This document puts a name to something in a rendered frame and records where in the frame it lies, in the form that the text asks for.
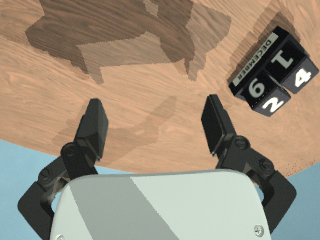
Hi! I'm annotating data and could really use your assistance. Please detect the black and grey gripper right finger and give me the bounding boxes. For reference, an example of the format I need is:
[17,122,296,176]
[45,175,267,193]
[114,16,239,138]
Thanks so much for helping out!
[201,94,297,235]

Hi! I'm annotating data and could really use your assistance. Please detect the black number cube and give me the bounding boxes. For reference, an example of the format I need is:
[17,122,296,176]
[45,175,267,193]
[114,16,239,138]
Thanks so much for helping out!
[241,70,291,117]
[265,41,319,94]

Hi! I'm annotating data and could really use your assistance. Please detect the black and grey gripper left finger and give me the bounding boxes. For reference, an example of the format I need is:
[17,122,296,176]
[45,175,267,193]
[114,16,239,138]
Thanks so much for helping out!
[17,98,109,240]

